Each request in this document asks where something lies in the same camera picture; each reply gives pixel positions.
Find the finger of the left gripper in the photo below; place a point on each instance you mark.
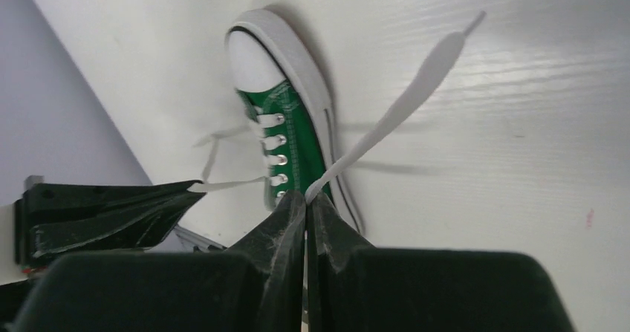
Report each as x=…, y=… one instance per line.
x=55, y=219

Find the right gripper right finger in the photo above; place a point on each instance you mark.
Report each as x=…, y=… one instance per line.
x=356, y=286

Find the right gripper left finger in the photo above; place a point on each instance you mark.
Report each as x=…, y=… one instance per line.
x=254, y=285

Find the green canvas sneaker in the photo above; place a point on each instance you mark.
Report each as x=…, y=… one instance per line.
x=286, y=100

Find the white shoelace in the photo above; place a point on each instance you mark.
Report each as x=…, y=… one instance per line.
x=430, y=75

